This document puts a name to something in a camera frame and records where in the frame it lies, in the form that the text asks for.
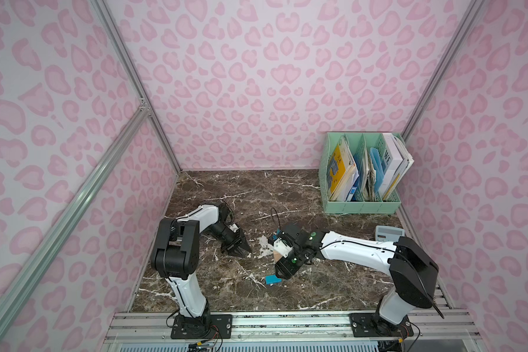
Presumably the wooden block bottom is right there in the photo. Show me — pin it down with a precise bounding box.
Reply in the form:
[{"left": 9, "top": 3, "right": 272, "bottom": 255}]
[{"left": 273, "top": 250, "right": 283, "bottom": 263}]

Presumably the teal rectangular block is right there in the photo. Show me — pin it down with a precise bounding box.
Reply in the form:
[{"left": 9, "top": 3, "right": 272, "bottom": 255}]
[{"left": 265, "top": 275, "right": 282, "bottom": 285}]

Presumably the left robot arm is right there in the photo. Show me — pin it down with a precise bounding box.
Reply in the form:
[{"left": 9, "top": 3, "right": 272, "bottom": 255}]
[{"left": 150, "top": 201, "right": 252, "bottom": 323}]

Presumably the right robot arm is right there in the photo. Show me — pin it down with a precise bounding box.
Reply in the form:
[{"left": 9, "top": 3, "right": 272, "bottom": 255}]
[{"left": 268, "top": 224, "right": 439, "bottom": 326}]

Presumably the grey calculator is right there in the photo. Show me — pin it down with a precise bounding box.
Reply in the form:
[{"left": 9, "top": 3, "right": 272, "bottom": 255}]
[{"left": 375, "top": 225, "right": 406, "bottom": 242}]

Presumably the yellow book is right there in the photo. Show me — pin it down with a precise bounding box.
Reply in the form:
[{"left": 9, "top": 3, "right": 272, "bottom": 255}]
[{"left": 326, "top": 135, "right": 359, "bottom": 202}]

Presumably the green file organizer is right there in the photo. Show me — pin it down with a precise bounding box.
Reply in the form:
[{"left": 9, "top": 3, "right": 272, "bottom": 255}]
[{"left": 318, "top": 132, "right": 401, "bottom": 215}]

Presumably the blue folder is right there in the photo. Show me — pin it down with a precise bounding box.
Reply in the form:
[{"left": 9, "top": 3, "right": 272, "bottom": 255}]
[{"left": 370, "top": 148, "right": 384, "bottom": 193}]

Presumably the white book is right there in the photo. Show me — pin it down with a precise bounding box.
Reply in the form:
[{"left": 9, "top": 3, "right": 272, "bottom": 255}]
[{"left": 376, "top": 133, "right": 414, "bottom": 201}]

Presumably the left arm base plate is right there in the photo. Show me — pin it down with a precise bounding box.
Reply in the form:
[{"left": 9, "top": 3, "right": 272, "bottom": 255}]
[{"left": 170, "top": 314, "right": 233, "bottom": 340}]

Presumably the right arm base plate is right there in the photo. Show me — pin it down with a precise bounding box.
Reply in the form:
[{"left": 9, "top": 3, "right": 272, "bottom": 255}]
[{"left": 349, "top": 313, "right": 414, "bottom": 340}]

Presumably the aluminium front rail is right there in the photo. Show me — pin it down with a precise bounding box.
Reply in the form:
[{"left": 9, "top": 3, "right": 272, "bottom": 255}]
[{"left": 104, "top": 309, "right": 482, "bottom": 345}]

